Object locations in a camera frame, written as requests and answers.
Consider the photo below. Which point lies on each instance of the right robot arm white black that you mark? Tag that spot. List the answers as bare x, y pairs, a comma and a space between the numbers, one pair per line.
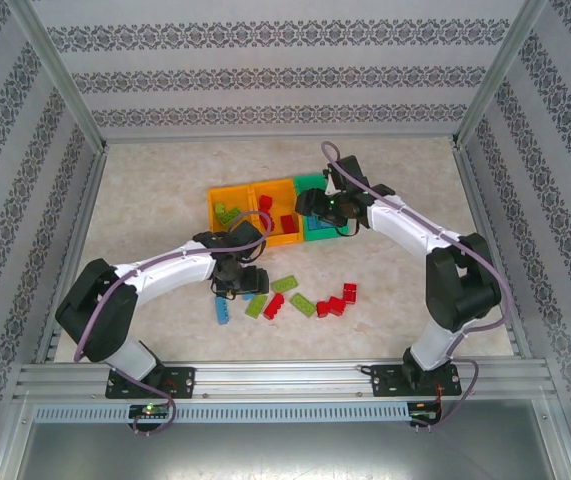
405, 225

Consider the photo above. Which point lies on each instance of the aluminium mounting rail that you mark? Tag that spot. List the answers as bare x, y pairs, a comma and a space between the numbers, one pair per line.
275, 380

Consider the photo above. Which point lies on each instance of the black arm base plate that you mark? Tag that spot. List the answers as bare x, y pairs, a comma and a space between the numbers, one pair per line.
182, 382
385, 382

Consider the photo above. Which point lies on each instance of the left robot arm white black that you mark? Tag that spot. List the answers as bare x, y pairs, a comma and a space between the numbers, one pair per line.
175, 272

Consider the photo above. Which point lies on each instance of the small lime green lego brick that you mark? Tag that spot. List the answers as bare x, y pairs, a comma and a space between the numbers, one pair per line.
220, 207

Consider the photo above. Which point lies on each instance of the grey metal panel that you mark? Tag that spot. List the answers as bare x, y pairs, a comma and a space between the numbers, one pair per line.
285, 452

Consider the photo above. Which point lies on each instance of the orange plastic bin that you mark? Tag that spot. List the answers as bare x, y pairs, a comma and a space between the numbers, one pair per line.
235, 197
280, 192

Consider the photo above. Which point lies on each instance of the aluminium frame post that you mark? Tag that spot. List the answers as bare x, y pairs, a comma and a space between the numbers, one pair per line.
495, 75
60, 75

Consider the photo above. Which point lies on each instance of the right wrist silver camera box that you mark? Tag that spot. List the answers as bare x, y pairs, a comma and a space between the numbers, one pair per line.
331, 186

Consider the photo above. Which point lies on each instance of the green plastic bin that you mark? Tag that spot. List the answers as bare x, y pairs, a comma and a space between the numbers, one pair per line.
322, 235

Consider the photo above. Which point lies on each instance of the small circuit board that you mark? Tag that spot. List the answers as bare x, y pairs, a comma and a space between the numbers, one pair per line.
150, 411
422, 412

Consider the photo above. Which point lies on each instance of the blue lego brick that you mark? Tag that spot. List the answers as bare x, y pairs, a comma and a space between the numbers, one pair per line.
248, 297
223, 312
312, 221
327, 226

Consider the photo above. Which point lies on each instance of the aluminium side rail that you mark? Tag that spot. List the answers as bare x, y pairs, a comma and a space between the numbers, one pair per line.
84, 210
480, 210

